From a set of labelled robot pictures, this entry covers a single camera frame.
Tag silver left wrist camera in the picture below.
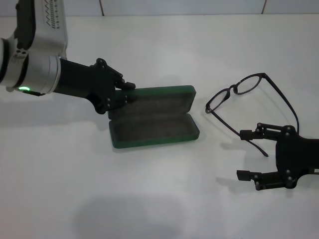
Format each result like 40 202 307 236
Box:
31 0 69 59

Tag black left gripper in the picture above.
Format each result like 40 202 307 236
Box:
53 57 138 115

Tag black glasses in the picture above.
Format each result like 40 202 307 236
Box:
205 72 300 157

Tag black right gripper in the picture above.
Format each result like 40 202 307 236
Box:
236 122 319 191

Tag silver connector black cable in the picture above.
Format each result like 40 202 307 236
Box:
22 90 48 97

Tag green glasses case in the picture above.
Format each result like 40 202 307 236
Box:
107 85 200 149

